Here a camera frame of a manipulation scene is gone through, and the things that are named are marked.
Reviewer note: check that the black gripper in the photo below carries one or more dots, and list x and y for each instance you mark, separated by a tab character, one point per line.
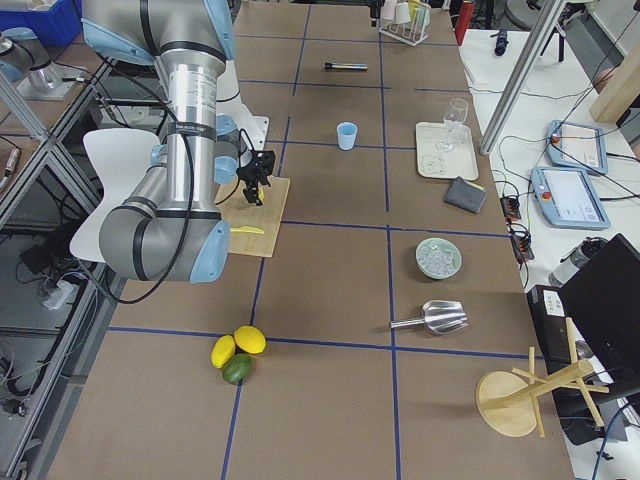
373	11
248	175

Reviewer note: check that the metal muddler black cap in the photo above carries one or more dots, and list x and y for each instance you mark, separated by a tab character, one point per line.
337	66

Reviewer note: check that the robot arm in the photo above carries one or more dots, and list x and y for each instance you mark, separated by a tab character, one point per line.
169	226

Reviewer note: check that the pink cup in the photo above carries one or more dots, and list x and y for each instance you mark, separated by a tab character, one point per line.
388	10

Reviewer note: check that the white cup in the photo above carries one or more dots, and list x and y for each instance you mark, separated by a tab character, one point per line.
402	12

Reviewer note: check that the yellow cup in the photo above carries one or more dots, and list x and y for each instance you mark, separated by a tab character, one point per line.
413	8

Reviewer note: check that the mint green cup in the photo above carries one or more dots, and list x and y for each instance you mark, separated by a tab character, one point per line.
423	16

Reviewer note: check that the light blue plastic cup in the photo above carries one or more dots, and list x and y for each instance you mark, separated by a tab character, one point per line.
346	135

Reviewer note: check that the bamboo cutting board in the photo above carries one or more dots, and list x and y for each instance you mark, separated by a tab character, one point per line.
238	212

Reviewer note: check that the yellow plastic knife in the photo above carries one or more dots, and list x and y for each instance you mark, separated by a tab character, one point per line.
248	230

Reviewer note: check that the red cylinder can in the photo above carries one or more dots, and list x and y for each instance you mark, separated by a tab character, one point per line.
463	20

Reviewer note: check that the clear wine glass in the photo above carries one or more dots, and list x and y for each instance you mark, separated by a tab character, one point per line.
453	119

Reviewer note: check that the white chair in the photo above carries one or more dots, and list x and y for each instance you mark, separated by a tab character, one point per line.
120	158

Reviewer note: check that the cream bear serving tray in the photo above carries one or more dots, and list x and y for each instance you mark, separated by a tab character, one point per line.
436	163

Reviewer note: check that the green lime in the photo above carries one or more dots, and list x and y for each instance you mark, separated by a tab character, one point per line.
237	368

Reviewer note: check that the green bowl of ice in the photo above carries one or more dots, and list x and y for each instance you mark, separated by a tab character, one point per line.
438	258

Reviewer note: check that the grey folded cloth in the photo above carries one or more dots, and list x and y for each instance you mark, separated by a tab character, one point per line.
465	195

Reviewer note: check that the metal ice scoop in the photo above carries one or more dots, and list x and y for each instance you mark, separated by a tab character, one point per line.
440	317

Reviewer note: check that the far teach pendant tablet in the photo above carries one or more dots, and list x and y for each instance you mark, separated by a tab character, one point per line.
577	145

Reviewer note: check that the teach pendant tablet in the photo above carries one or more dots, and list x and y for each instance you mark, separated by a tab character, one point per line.
567	198
577	145

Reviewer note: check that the blue storage bin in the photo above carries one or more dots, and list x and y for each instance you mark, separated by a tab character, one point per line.
57	26

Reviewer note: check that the near teach pendant tablet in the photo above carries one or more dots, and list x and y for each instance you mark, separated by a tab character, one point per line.
567	198

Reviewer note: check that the wooden mug tree stand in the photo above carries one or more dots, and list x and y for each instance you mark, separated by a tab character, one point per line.
508	401

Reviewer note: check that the black computer monitor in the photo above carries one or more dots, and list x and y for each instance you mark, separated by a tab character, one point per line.
602	299

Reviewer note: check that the white wire cup rack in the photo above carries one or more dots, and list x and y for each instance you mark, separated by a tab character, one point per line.
405	33

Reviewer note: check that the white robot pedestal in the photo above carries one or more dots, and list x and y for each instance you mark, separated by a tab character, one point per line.
240	90

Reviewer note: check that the aluminium frame post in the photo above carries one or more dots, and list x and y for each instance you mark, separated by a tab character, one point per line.
533	46

